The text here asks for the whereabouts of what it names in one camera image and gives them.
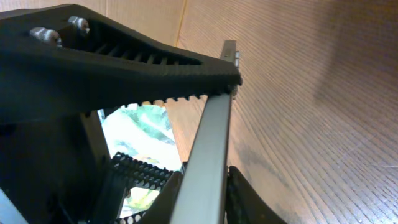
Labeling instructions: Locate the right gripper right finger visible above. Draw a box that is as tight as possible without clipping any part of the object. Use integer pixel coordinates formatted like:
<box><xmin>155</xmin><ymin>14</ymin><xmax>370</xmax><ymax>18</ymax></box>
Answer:
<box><xmin>225</xmin><ymin>166</ymin><xmax>287</xmax><ymax>224</ymax></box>

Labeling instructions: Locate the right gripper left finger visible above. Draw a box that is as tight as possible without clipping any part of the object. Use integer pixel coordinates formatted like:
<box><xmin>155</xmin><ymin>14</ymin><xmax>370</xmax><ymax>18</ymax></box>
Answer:
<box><xmin>1</xmin><ymin>4</ymin><xmax>242</xmax><ymax>124</ymax></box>

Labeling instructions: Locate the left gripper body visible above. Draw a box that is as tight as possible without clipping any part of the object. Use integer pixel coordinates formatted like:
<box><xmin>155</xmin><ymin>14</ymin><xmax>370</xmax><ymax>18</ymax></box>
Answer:
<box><xmin>1</xmin><ymin>111</ymin><xmax>124</xmax><ymax>223</ymax></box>

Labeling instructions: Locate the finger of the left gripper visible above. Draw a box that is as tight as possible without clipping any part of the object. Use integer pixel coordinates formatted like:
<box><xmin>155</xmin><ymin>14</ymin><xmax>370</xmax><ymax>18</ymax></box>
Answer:
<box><xmin>113</xmin><ymin>171</ymin><xmax>183</xmax><ymax>224</ymax></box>
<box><xmin>90</xmin><ymin>152</ymin><xmax>173</xmax><ymax>223</ymax></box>

